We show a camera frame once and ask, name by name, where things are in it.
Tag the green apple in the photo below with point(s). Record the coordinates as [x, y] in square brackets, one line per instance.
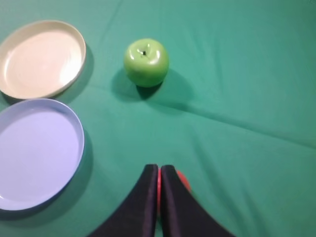
[146, 62]

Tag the round red-yellow bread bun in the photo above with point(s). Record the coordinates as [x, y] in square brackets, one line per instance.
[183, 179]

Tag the blue plastic plate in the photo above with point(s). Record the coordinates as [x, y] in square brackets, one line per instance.
[41, 146]

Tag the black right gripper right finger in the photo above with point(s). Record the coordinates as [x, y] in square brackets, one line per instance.
[181, 215]

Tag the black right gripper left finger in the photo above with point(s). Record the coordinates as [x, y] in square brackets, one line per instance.
[137, 214]

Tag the green table cloth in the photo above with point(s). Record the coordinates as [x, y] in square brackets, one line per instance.
[236, 112]

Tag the cream yellow plastic plate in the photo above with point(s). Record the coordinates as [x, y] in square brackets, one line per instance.
[41, 59]

